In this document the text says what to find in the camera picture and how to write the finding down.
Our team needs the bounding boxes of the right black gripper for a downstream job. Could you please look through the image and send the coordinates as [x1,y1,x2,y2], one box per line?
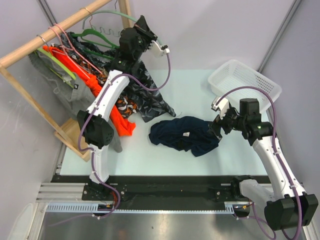
[207,105,246,141]

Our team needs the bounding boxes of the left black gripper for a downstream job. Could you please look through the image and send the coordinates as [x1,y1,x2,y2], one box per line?
[133,16,157,60]

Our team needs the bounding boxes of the mint green wavy hanger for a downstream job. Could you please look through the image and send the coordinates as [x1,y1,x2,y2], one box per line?
[81,9,166,51]

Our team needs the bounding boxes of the navy blue shorts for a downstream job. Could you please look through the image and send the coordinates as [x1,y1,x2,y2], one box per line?
[148,116,219,157]

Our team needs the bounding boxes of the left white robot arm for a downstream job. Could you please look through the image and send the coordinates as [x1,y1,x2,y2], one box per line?
[77,15,158,200]

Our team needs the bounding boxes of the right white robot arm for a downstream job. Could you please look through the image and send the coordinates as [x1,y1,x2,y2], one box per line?
[209,97,319,231]

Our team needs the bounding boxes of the dark green hanger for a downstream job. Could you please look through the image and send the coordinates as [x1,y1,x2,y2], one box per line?
[72,28,123,61]

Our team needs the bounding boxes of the dark camouflage shorts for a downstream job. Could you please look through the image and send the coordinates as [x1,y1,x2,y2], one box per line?
[60,32,176,123]

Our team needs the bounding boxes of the orange patterned shorts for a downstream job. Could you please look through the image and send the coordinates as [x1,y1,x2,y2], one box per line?
[51,44,140,118]

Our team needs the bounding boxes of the lime green hanger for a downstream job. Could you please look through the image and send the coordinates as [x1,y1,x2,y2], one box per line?
[37,47,76,80]

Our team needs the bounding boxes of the grey shorts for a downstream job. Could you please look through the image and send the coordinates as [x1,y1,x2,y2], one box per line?
[28,51,123,153]

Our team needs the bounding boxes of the bright orange shorts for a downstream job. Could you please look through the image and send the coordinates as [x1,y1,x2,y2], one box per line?
[42,46,136,137]

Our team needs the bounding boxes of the white plastic basket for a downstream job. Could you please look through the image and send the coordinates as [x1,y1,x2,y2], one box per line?
[207,59,282,113]

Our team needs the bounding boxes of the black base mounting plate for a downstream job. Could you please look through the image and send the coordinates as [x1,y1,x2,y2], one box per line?
[51,172,276,217]

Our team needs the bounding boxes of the wooden clothes rack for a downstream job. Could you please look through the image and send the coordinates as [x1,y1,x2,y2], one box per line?
[0,0,137,163]

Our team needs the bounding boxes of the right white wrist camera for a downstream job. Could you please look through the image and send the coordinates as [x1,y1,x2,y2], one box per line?
[211,96,230,120]

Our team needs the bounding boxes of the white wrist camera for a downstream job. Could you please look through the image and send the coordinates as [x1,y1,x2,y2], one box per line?
[149,40,170,58]
[211,96,230,120]

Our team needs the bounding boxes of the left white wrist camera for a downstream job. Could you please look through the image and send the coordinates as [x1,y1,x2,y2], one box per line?
[149,40,170,58]

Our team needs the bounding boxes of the pink wire hanger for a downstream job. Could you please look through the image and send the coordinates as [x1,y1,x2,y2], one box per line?
[48,23,104,76]

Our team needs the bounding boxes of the white slotted cable duct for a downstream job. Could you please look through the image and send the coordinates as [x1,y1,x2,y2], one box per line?
[46,203,235,214]

